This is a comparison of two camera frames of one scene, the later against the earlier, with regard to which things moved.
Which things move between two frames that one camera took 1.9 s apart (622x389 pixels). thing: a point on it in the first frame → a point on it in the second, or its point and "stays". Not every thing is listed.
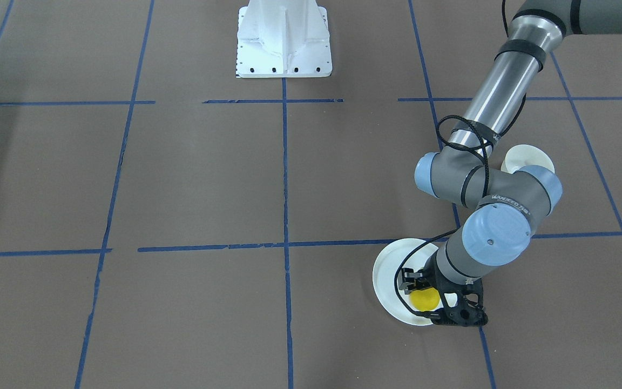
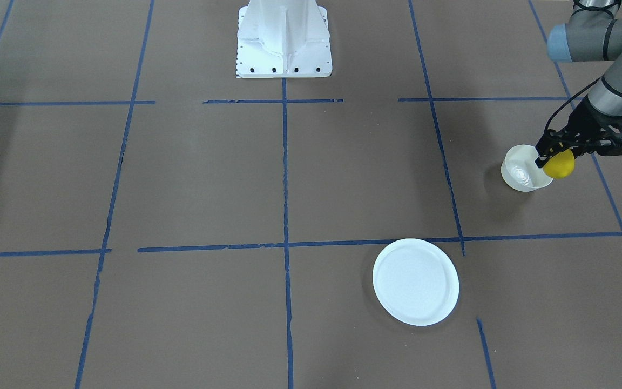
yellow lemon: (425, 300) → (561, 166)
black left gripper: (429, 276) → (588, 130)
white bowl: (526, 155) stays
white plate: (385, 266) stays
